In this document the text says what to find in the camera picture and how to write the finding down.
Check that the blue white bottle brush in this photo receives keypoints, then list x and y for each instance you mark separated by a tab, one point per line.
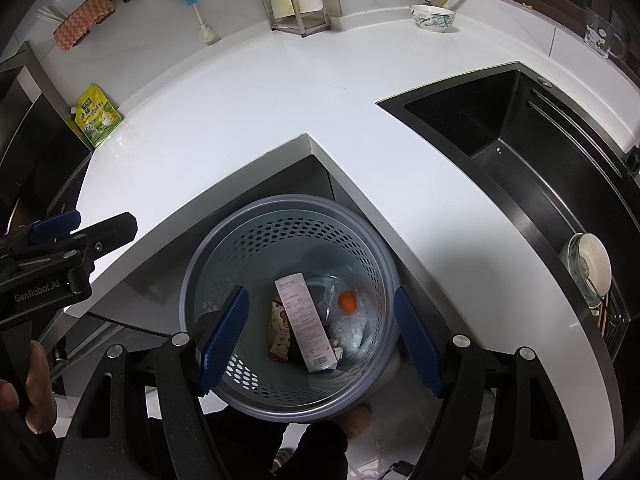
205	30

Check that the clear glass bowl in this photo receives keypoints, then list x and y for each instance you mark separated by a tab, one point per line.
367	305

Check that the orange peel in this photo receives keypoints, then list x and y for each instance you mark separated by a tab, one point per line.
347	301

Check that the red patterned snack wrapper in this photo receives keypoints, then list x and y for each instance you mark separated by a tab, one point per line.
280	332

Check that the black kitchen sink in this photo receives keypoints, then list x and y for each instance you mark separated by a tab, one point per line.
500	160

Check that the steel cutting board rack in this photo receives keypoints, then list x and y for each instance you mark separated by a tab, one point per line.
312	25

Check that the clear glass mug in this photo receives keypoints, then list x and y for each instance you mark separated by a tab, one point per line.
602	35

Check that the white bowl in sink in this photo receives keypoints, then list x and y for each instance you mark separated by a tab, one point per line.
590	265

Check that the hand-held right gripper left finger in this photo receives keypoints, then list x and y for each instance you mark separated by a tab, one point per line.
225	340

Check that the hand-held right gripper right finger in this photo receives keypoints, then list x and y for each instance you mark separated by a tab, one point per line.
417	340

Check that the person's foot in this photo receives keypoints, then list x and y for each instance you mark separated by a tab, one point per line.
357	422

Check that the white patterned ceramic bowl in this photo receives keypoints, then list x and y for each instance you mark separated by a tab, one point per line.
432	19

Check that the bundle of white sticks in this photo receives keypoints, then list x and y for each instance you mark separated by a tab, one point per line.
50	16

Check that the pink white box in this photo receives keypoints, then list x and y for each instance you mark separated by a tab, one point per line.
305	320

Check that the person's left hand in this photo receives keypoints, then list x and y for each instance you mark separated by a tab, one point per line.
35	390

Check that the orange zigzag dish cloth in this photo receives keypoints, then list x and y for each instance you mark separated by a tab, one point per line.
82	22

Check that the dark kitchen appliance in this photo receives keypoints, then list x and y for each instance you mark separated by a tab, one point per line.
30	135

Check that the person's dark trouser leg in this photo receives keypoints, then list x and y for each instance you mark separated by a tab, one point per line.
300	452

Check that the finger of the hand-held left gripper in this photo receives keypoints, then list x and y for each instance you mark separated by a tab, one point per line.
55	225
112	230

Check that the grey perforated trash bin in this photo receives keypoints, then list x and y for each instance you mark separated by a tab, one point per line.
240	260

